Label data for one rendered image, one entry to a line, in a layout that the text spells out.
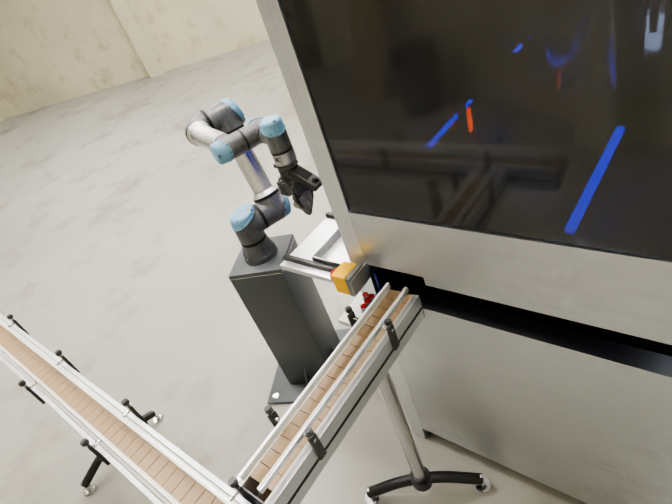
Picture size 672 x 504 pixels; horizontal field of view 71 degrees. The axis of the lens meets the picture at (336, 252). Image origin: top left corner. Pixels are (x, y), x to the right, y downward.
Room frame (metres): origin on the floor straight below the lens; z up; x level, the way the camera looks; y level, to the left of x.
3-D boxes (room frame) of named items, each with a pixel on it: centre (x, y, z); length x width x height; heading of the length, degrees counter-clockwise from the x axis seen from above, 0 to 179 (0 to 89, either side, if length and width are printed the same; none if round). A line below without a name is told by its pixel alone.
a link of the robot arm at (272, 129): (1.46, 0.05, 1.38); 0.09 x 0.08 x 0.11; 22
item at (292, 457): (0.83, 0.11, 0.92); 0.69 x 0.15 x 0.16; 131
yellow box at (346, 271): (1.13, -0.01, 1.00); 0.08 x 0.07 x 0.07; 41
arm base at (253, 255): (1.76, 0.31, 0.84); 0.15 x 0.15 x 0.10
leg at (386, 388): (0.93, 0.00, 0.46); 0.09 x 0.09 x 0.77; 41
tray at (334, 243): (1.38, -0.12, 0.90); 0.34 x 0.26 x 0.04; 41
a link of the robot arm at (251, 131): (1.55, 0.10, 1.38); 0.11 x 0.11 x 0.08; 22
